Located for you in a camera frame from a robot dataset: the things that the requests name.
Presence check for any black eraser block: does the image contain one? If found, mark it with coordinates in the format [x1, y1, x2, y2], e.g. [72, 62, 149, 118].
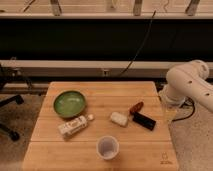
[133, 112, 156, 130]

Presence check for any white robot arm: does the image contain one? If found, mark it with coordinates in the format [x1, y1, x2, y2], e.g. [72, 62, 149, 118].
[159, 60, 213, 112]

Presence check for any green ceramic bowl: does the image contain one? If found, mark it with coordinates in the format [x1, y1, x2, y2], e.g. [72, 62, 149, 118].
[53, 90, 86, 119]

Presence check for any brown oblong object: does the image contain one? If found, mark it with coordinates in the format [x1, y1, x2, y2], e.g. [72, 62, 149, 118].
[129, 102, 144, 115]

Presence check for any white plastic bottle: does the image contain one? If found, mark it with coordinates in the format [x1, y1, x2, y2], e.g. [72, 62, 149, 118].
[58, 114, 94, 139]

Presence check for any white wall outlet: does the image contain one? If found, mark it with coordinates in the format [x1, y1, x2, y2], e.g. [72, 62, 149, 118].
[102, 69, 110, 77]

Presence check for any black hanging cable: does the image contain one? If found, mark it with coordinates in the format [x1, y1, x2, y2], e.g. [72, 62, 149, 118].
[118, 9, 157, 77]

